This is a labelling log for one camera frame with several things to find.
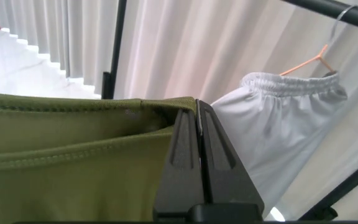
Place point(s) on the white curtain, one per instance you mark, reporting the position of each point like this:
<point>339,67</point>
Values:
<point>182,37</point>

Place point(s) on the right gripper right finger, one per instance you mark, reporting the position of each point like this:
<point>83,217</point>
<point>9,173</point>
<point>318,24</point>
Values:
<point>225,174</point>

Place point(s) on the pale grey shorts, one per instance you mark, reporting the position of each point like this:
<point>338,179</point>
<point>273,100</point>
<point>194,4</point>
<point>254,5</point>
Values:
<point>269,124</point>

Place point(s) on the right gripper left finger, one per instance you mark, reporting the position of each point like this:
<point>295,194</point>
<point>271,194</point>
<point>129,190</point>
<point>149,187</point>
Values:
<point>182,174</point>

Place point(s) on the green long-sleeved shirt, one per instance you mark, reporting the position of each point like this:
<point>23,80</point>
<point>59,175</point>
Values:
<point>73,180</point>

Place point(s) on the pink clothes hanger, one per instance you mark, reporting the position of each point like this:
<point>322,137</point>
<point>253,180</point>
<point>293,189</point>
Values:
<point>303,63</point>

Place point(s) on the black clothes rack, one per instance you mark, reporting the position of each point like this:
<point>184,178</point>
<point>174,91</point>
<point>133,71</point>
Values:
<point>322,7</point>

